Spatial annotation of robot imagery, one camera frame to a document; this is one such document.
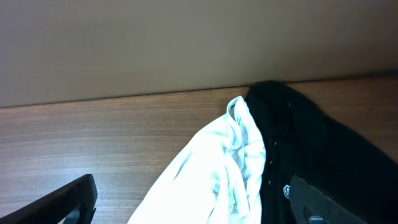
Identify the black polo shirt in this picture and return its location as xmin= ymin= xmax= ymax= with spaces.
xmin=245 ymin=81 xmax=397 ymax=223

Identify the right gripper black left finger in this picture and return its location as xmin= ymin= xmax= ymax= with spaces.
xmin=1 ymin=174 xmax=98 ymax=224

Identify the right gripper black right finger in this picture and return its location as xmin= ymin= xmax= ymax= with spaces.
xmin=289 ymin=175 xmax=366 ymax=224

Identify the white t-shirt black print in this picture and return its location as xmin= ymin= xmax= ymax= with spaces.
xmin=129 ymin=96 xmax=266 ymax=223

